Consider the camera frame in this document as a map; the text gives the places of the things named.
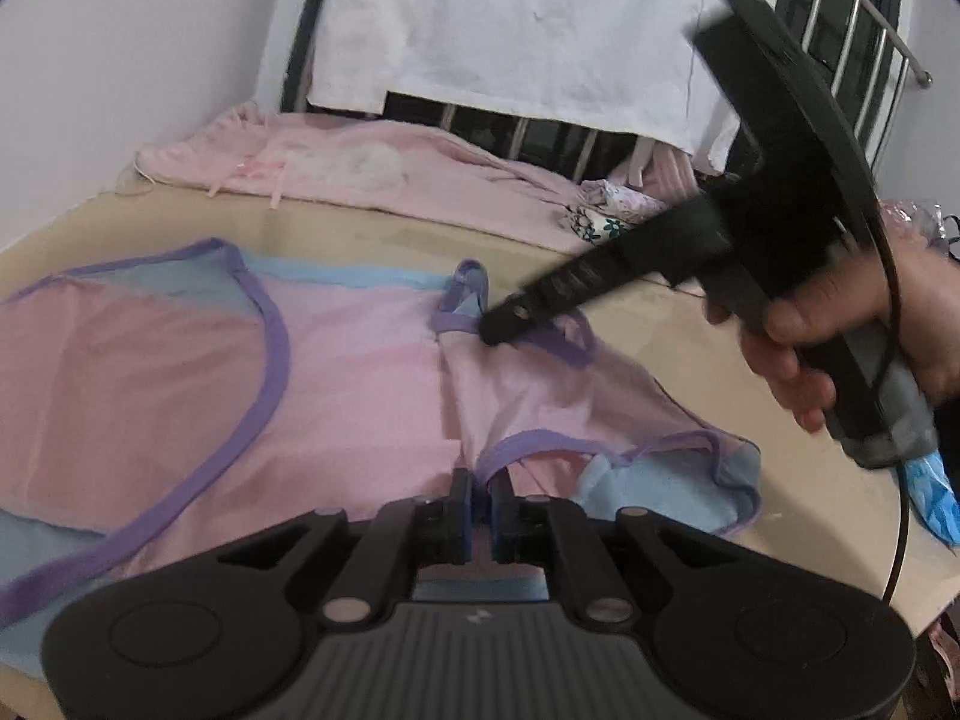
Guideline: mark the person's right hand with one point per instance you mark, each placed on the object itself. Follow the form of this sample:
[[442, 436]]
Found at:
[[922, 315]]

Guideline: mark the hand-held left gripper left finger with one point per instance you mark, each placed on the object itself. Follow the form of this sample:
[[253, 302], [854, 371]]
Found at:
[[463, 510]]

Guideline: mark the large white towel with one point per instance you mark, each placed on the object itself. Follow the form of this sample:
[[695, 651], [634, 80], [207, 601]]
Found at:
[[540, 30]]

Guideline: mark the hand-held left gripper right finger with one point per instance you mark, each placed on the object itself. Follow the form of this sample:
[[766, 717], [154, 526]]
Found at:
[[501, 514]]

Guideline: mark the clear plastic wrap pile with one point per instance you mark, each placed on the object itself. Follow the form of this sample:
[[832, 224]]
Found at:
[[919, 225]]

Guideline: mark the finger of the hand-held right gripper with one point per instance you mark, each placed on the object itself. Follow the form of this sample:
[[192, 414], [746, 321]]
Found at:
[[600, 270]]

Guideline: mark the pink blue purple-trimmed garment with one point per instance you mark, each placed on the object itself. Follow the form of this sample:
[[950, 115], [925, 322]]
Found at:
[[225, 390]]

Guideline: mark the pink fleece blanket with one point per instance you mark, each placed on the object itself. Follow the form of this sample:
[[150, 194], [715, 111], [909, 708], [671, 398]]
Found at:
[[450, 165]]

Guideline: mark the white fluffy fur patch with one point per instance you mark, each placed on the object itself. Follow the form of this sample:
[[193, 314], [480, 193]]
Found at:
[[375, 163]]

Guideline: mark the metal bed frame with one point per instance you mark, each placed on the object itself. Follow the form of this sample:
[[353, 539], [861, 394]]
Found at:
[[300, 60]]

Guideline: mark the folded pink floral cloth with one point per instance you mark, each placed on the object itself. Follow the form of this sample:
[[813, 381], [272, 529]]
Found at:
[[630, 199]]

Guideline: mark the blue plastic packet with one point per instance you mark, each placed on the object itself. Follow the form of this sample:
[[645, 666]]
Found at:
[[936, 499]]

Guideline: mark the narrow white towel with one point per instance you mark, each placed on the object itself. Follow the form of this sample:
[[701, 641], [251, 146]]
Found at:
[[724, 135]]

